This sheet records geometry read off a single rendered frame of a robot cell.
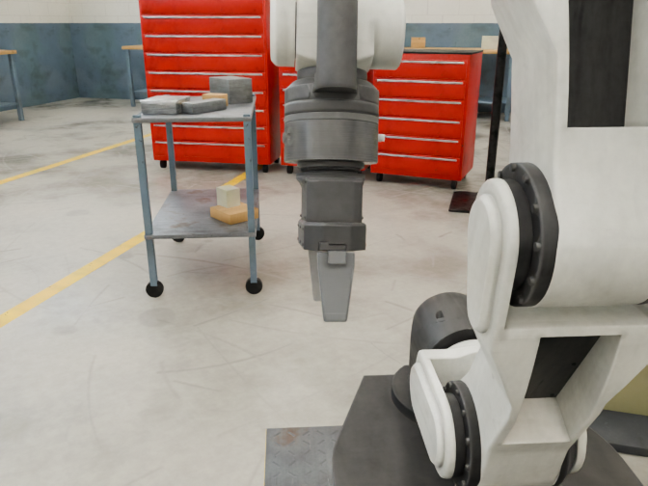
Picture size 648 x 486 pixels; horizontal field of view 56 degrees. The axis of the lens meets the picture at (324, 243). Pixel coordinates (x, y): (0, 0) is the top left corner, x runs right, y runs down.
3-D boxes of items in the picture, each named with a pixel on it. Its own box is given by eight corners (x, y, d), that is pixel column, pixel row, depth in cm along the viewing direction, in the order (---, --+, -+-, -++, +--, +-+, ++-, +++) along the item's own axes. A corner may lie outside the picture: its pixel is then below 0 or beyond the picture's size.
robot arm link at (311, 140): (279, 240, 63) (281, 125, 62) (370, 241, 64) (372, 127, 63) (283, 251, 51) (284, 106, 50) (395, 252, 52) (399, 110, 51)
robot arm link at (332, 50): (283, 124, 61) (284, 9, 60) (389, 127, 61) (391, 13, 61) (283, 107, 49) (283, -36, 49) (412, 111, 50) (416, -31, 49)
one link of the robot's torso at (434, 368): (407, 410, 98) (411, 337, 94) (526, 405, 100) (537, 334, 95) (437, 503, 79) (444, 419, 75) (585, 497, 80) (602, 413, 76)
